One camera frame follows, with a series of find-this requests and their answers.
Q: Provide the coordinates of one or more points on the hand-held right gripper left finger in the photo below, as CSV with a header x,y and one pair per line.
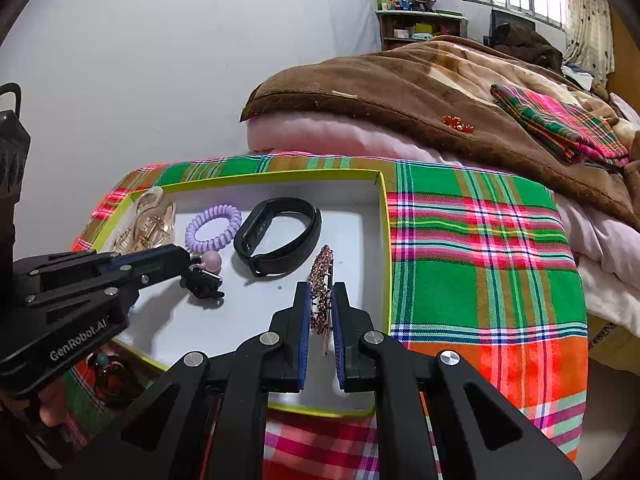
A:
x,y
303,335

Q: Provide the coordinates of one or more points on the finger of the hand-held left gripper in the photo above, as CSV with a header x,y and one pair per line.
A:
x,y
100,290
150,255

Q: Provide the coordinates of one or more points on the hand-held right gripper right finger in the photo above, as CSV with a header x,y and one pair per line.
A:
x,y
341,335

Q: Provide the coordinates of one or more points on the pearly white hair claw clip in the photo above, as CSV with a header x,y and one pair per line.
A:
x,y
150,230

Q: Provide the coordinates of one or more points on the black clip with pink ball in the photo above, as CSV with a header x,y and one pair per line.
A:
x,y
211,260

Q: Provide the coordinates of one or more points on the brown rhinestone hair clip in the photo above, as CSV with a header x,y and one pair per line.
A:
x,y
320,270

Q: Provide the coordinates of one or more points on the yellow-green shallow cardboard box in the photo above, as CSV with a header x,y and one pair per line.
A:
x,y
350,240

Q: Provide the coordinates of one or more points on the black wristband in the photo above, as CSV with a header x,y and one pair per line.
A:
x,y
255,225

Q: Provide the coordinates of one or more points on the person's left hand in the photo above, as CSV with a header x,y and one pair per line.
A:
x,y
51,410

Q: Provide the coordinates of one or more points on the small brown lace hair ornament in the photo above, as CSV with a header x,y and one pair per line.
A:
x,y
102,360

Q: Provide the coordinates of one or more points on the plaid bed sheet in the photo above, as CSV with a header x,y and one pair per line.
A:
x,y
450,280

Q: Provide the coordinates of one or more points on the pink quilt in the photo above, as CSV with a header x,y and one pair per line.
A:
x,y
310,130

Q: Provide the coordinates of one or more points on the small red hair ornament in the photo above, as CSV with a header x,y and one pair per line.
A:
x,y
457,123

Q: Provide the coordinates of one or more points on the brown fleece blanket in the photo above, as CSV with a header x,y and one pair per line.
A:
x,y
375,80

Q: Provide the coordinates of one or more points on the folded plaid cloth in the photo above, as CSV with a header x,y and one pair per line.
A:
x,y
560,120

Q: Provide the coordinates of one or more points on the wooden shelf unit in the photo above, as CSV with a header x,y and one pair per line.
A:
x,y
385,30

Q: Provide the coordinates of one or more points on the dark clothing pile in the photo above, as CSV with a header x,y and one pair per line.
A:
x,y
530,47

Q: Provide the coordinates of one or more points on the black television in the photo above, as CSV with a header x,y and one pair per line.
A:
x,y
510,20

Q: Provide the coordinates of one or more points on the wooden wardrobe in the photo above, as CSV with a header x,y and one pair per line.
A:
x,y
625,60

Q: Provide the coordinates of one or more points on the patterned curtain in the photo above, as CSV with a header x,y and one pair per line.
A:
x,y
590,25

